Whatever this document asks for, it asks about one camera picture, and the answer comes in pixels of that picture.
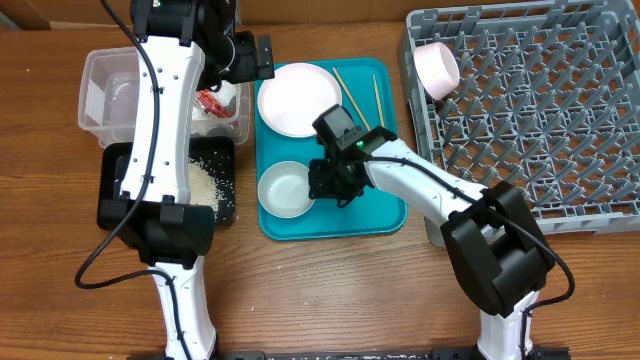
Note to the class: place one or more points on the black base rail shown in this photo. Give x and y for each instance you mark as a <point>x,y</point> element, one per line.
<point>447,353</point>

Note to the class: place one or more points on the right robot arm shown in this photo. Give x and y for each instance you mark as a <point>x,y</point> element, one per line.
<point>498,253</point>

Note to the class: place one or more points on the red snack wrapper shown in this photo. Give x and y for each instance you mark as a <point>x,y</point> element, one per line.
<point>208,104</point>

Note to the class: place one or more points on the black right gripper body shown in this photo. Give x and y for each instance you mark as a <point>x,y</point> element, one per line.
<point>328,183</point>

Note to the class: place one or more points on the clear plastic bin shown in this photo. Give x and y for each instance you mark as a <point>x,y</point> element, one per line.
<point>108,97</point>

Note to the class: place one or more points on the white bowl with rice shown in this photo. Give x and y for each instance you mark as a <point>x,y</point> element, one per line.
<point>283,190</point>

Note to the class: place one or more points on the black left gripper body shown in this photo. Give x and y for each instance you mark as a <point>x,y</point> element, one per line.
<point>244,66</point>

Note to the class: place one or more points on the pile of rice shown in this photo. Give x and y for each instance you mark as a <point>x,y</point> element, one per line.
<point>212,182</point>

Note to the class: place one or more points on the white napkin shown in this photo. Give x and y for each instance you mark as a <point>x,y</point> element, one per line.
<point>207,125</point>

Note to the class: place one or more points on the grey dishwasher rack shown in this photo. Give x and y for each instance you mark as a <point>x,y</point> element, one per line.
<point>548,100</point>

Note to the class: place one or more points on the white round plate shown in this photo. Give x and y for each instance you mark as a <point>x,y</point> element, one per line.
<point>295,97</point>

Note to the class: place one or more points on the black plastic tray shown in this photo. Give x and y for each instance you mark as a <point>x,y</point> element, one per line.
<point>116,157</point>

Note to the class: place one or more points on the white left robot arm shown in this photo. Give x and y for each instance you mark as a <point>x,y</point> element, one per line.
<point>182,47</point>

